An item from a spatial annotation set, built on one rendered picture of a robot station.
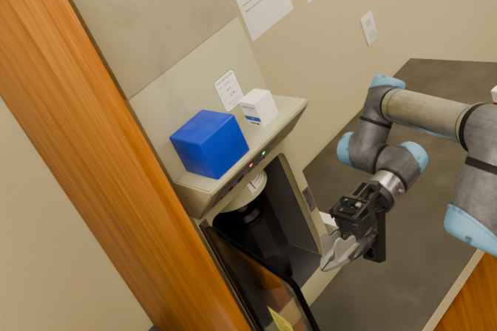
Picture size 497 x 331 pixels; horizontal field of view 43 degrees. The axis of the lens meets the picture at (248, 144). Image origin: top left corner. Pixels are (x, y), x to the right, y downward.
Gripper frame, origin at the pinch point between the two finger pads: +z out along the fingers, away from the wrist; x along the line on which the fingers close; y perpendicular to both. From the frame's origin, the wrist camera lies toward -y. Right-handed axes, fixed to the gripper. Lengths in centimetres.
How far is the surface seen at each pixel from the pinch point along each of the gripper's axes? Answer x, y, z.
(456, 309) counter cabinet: 1, -47, -32
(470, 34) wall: -69, -52, -178
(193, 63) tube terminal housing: -25.9, 40.8, -8.7
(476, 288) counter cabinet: 1, -50, -42
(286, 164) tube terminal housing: -28.6, 3.0, -22.4
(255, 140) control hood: -16.6, 23.0, -8.5
